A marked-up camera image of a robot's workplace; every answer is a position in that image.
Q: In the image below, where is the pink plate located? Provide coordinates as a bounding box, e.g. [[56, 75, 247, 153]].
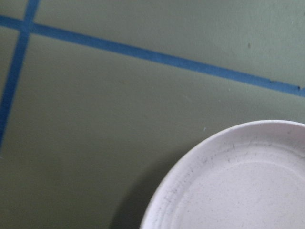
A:
[[141, 120, 305, 229]]

